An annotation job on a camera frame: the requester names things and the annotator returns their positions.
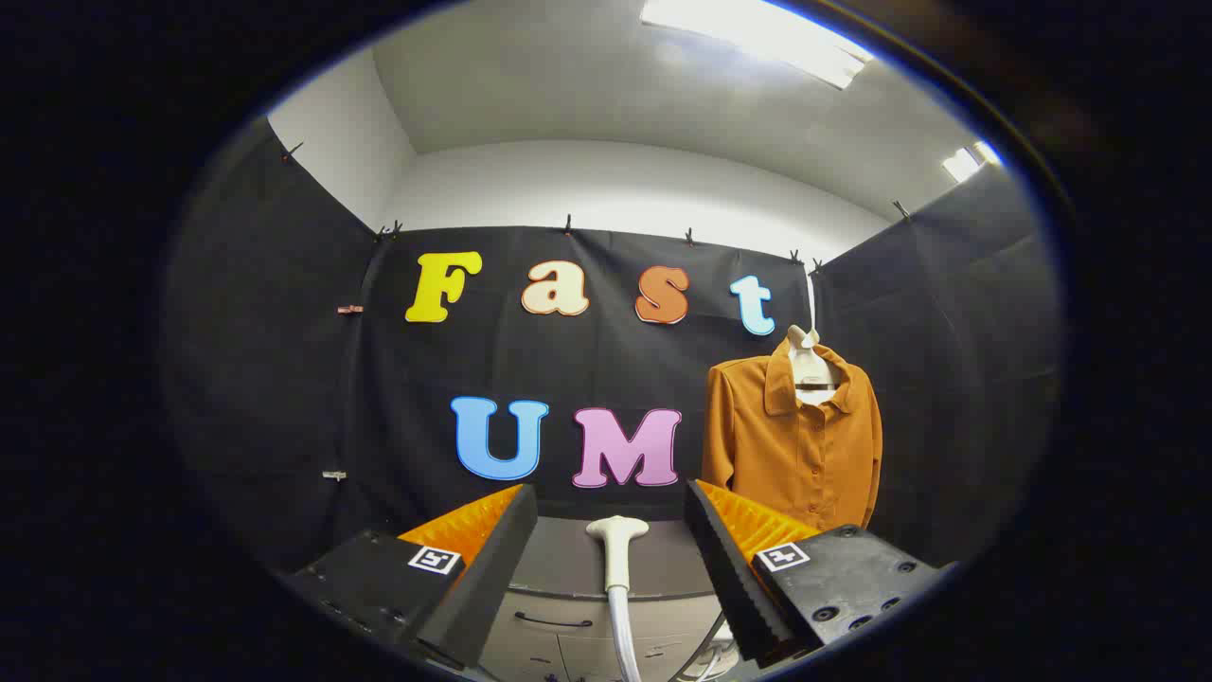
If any orange-brown button shirt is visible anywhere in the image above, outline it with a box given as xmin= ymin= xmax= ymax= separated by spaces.
xmin=701 ymin=339 xmax=883 ymax=531

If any long ceiling light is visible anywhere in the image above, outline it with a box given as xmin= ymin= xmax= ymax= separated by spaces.
xmin=640 ymin=0 xmax=874 ymax=92

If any white steamer hose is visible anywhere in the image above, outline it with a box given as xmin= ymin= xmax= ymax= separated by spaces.
xmin=606 ymin=585 xmax=647 ymax=682

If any grey cabinet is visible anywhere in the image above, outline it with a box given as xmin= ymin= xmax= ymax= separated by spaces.
xmin=478 ymin=516 xmax=754 ymax=682

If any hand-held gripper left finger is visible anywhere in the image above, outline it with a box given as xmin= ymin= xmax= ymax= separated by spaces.
xmin=282 ymin=483 xmax=540 ymax=672

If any row of black clips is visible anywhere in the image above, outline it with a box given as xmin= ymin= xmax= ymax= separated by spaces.
xmin=279 ymin=140 xmax=914 ymax=276

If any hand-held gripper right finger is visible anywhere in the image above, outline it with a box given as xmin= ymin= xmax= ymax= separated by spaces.
xmin=683 ymin=478 xmax=950 ymax=667

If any white garment steamer head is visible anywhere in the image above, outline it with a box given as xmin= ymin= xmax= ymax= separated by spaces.
xmin=585 ymin=515 xmax=652 ymax=593

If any white clothes hanger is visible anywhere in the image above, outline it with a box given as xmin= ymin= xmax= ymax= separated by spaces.
xmin=786 ymin=324 xmax=844 ymax=406

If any small ceiling light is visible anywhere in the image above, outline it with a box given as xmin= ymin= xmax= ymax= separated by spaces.
xmin=941 ymin=140 xmax=1003 ymax=184

